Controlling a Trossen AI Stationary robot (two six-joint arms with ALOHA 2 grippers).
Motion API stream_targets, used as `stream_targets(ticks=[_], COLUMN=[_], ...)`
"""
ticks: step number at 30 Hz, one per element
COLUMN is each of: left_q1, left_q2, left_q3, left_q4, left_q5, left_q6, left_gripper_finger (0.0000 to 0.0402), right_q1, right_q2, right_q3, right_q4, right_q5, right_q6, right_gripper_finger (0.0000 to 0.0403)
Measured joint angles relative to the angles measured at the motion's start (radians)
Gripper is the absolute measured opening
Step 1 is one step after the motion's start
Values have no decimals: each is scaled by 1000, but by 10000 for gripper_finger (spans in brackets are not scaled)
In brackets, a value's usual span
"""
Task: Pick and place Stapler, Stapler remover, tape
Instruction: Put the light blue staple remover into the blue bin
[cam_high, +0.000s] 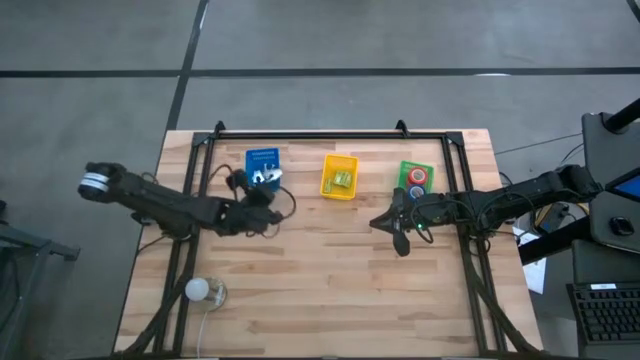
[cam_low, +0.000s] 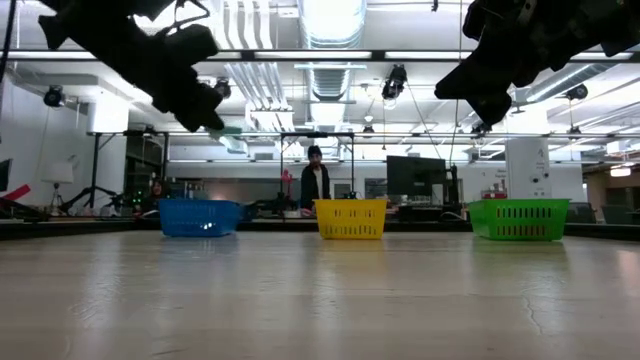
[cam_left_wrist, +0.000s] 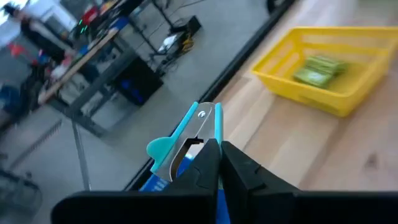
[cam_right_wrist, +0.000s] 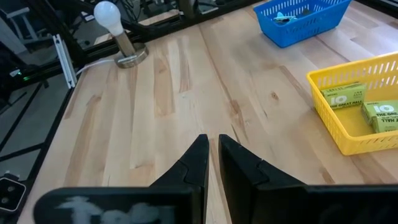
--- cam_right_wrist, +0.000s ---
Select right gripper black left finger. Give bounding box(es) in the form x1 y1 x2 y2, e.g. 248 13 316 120
32 134 210 224

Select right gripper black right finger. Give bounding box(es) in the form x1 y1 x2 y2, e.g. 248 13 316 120
218 134 398 224

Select yellow plastic basket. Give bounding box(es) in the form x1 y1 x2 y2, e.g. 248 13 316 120
306 51 398 156

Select blue plastic basket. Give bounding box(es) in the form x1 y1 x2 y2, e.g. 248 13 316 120
253 0 353 49

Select light bulb table lamp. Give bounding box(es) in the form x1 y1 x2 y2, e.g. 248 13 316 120
93 1 149 70

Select black box with white rim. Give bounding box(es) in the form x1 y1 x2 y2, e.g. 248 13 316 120
0 176 27 213

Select white lamp cable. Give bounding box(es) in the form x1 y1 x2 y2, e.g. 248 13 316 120
75 58 116 77

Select aluminium rail piece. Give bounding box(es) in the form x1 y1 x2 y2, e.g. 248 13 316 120
52 34 78 89

